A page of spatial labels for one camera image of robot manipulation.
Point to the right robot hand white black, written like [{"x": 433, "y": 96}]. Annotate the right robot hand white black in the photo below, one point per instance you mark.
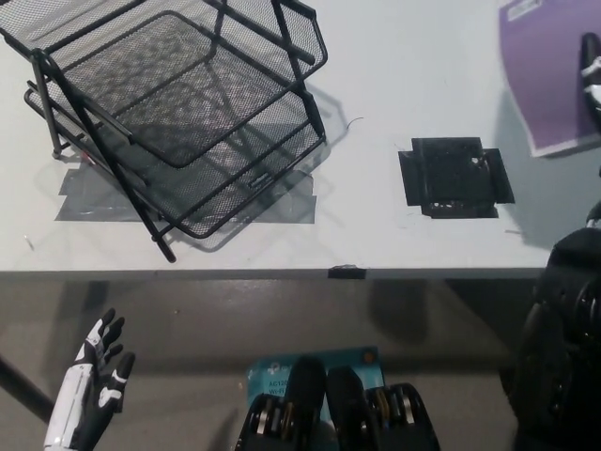
[{"x": 592, "y": 70}]

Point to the spiral notebook purple brown covers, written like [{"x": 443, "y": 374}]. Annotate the spiral notebook purple brown covers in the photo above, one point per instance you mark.
[{"x": 540, "y": 70}]

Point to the black mesh file tray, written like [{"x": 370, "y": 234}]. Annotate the black mesh file tray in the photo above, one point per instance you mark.
[{"x": 220, "y": 192}]

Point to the grey tape patch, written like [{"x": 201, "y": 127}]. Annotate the grey tape patch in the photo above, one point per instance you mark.
[{"x": 89, "y": 209}]

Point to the black tape square patch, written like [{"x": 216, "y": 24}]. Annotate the black tape square patch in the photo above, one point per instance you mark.
[{"x": 448, "y": 176}]

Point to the teal cardboard box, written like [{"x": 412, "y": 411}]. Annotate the teal cardboard box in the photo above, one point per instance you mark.
[{"x": 345, "y": 359}]

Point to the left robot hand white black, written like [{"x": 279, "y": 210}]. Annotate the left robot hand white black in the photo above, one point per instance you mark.
[{"x": 75, "y": 394}]

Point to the dark table leg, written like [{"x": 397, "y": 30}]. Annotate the dark table leg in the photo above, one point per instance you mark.
[{"x": 23, "y": 390}]

